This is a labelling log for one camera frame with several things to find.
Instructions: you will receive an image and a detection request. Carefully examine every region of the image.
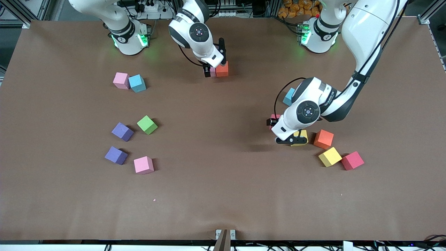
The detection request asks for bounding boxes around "white electrical device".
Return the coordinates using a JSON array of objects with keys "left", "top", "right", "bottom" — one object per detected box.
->
[{"left": 209, "top": 0, "right": 244, "bottom": 18}]

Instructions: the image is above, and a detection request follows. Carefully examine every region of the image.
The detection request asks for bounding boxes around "small metal bracket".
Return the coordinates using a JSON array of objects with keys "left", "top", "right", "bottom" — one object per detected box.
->
[{"left": 215, "top": 229, "right": 236, "bottom": 240}]

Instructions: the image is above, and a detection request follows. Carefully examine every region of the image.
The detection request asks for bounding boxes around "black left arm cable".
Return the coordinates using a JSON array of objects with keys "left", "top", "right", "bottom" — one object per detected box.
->
[{"left": 274, "top": 0, "right": 401, "bottom": 119}]

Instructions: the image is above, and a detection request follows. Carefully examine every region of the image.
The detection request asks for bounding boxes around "brown paper table cover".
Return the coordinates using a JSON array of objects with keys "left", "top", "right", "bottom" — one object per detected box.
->
[{"left": 0, "top": 17, "right": 446, "bottom": 241}]

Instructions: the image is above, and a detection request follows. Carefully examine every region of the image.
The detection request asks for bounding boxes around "aluminium frame profile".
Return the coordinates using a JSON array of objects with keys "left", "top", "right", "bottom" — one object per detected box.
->
[
  {"left": 0, "top": 0, "right": 32, "bottom": 28},
  {"left": 417, "top": 0, "right": 446, "bottom": 25}
]

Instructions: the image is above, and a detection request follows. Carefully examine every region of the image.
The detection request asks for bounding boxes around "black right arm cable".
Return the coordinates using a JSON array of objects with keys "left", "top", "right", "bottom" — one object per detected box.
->
[{"left": 178, "top": 44, "right": 206, "bottom": 67}]

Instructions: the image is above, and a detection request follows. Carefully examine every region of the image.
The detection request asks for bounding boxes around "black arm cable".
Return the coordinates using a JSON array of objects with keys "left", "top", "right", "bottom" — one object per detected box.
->
[
  {"left": 274, "top": 0, "right": 401, "bottom": 119},
  {"left": 178, "top": 44, "right": 206, "bottom": 67}
]

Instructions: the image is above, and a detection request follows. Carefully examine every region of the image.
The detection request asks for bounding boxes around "aluminium table side rail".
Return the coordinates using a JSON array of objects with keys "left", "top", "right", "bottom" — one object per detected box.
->
[{"left": 428, "top": 24, "right": 446, "bottom": 73}]

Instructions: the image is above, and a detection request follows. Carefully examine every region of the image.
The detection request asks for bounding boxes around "orange snack bag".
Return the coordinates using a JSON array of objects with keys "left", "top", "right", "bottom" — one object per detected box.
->
[{"left": 278, "top": 0, "right": 321, "bottom": 18}]

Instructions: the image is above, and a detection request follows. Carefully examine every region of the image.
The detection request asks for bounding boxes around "brown post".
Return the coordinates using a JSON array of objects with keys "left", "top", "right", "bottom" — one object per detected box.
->
[{"left": 213, "top": 229, "right": 231, "bottom": 251}]

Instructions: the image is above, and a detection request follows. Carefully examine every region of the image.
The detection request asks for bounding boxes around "white power strip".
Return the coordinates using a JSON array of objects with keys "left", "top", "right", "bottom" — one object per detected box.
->
[{"left": 125, "top": 0, "right": 173, "bottom": 20}]

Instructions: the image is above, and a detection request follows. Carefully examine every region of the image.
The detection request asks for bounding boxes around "green foam cube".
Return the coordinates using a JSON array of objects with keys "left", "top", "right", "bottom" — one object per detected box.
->
[{"left": 137, "top": 115, "right": 158, "bottom": 135}]

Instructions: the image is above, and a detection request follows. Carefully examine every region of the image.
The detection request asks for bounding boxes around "blue foam cube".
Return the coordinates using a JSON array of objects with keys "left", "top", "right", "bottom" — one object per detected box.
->
[
  {"left": 128, "top": 74, "right": 147, "bottom": 93},
  {"left": 282, "top": 87, "right": 296, "bottom": 107}
]

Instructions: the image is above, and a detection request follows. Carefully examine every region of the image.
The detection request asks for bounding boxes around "yellow foam cube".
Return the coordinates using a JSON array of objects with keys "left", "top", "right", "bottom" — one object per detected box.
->
[
  {"left": 318, "top": 146, "right": 343, "bottom": 168},
  {"left": 291, "top": 130, "right": 309, "bottom": 147}
]

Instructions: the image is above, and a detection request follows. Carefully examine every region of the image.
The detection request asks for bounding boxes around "purple foam cube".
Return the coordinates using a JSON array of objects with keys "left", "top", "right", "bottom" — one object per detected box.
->
[
  {"left": 104, "top": 146, "right": 128, "bottom": 165},
  {"left": 111, "top": 122, "right": 134, "bottom": 142}
]

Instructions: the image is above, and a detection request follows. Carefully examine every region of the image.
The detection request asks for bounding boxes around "orange foam cube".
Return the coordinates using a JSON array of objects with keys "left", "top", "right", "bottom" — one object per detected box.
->
[
  {"left": 215, "top": 61, "right": 229, "bottom": 77},
  {"left": 313, "top": 129, "right": 335, "bottom": 150}
]

